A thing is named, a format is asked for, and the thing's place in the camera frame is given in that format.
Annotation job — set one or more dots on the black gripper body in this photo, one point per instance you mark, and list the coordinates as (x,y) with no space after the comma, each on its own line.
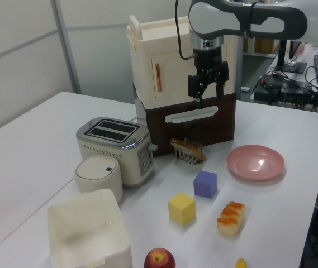
(207,64)

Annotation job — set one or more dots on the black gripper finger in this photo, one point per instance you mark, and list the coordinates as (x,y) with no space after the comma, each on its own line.
(224,72)
(195,85)

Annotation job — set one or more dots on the purple cube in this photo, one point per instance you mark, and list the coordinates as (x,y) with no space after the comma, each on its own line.
(204,185)

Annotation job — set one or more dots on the toy sushi with orange roe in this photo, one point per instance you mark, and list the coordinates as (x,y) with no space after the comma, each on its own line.
(231,220)

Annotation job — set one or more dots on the white grey Franka robot arm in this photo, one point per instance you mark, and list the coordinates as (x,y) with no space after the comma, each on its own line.
(211,16)

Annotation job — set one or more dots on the pink plate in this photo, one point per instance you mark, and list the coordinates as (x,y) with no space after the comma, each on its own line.
(255,163)

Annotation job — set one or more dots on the yellow cube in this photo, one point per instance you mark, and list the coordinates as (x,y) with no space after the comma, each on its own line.
(181,210)

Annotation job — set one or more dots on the wooden shelf unit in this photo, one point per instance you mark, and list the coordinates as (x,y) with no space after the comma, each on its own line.
(262,46)

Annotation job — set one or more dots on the black electronics box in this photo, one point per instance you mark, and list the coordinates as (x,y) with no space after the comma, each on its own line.
(269,89)

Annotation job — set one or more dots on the black monitor stand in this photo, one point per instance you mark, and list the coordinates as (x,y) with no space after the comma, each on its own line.
(290,67)

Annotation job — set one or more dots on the brown toast slice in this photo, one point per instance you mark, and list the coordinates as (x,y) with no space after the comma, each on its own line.
(192,150)

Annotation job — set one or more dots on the metal toast rack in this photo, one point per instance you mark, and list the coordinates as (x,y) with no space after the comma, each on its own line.
(186,159)

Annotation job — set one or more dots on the cream and silver toaster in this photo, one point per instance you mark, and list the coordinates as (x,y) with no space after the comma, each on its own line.
(105,152)

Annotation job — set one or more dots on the small cream lidded bin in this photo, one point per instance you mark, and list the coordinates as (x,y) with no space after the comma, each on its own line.
(97,178)

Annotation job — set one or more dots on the open cream square container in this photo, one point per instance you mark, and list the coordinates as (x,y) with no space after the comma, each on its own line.
(86,223)

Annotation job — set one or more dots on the red apple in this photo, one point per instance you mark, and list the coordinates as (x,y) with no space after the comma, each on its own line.
(158,259)

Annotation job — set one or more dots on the yellow banana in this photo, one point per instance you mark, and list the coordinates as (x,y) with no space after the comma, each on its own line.
(241,263)

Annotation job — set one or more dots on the grey metal post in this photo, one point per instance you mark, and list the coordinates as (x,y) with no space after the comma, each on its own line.
(239,69)

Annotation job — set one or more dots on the white partition post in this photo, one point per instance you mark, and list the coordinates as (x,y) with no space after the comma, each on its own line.
(68,47)

